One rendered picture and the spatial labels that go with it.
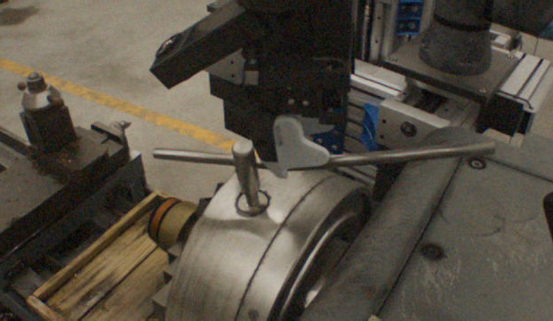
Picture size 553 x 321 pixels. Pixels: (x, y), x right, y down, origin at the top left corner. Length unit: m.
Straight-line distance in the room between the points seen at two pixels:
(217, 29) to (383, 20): 0.83
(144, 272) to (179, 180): 1.58
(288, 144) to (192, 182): 2.07
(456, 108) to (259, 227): 0.58
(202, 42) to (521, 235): 0.36
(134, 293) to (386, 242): 0.56
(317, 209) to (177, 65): 0.23
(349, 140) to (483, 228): 0.72
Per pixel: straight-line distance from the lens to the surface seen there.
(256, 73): 0.38
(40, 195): 1.06
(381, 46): 1.20
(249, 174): 0.50
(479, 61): 1.02
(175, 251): 0.68
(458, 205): 0.55
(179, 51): 0.40
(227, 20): 0.37
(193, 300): 0.55
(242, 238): 0.53
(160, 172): 2.59
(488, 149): 0.45
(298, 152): 0.44
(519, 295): 0.49
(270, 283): 0.51
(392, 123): 0.96
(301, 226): 0.52
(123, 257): 0.99
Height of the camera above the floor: 1.61
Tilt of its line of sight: 39 degrees down
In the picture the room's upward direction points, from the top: straight up
